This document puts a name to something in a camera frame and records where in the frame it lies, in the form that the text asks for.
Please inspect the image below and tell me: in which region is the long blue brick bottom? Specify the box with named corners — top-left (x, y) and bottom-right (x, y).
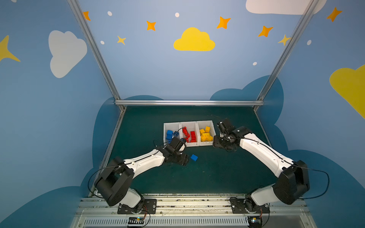
top-left (166, 130), bottom-right (174, 141)

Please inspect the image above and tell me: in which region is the long red brick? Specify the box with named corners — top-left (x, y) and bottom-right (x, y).
top-left (182, 127), bottom-right (190, 142)
top-left (190, 131), bottom-right (197, 143)

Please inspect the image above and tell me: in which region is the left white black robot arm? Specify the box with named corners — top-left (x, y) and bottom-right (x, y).
top-left (95, 137), bottom-right (189, 213)

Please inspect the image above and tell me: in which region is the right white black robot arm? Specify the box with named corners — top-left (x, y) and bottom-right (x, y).
top-left (213, 119), bottom-right (310, 211)

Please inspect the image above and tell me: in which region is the left white bin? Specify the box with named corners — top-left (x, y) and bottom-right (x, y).
top-left (162, 122), bottom-right (183, 149)

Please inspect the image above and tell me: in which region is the white bin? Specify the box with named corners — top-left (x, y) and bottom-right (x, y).
top-left (162, 122), bottom-right (183, 149)
top-left (196, 120), bottom-right (216, 146)
top-left (179, 121), bottom-right (200, 147)

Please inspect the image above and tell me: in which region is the right white bin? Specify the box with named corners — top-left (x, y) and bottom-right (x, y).
top-left (196, 120), bottom-right (216, 146)

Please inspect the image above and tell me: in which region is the middle white bin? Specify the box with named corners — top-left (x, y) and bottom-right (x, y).
top-left (179, 121), bottom-right (200, 147)

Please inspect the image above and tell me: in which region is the left circuit board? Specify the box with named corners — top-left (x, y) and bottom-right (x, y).
top-left (126, 217), bottom-right (148, 228)

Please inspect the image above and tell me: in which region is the circuit board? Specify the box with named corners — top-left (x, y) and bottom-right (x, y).
top-left (126, 217), bottom-right (148, 228)
top-left (247, 217), bottom-right (263, 228)

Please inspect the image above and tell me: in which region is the right circuit board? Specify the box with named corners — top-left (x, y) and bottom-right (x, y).
top-left (247, 217), bottom-right (263, 228)

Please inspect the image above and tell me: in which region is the aluminium frame back bar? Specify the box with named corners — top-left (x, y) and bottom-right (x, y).
top-left (115, 100), bottom-right (264, 106)

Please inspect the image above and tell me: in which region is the aluminium rail front base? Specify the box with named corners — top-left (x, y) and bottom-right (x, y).
top-left (71, 194), bottom-right (316, 228)

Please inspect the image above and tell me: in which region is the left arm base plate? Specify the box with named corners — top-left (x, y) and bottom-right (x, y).
top-left (117, 199), bottom-right (157, 215)

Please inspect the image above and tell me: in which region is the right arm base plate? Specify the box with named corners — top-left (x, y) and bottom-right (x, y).
top-left (229, 197), bottom-right (270, 214)

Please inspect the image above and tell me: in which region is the aluminium frame right post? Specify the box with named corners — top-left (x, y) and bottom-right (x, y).
top-left (253, 0), bottom-right (319, 112)

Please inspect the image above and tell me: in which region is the aluminium frame post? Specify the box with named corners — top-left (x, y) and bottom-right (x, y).
top-left (67, 0), bottom-right (120, 101)
top-left (253, 0), bottom-right (319, 112)

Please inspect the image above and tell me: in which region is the aluminium frame left post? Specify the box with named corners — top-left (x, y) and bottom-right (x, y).
top-left (67, 0), bottom-right (120, 101)

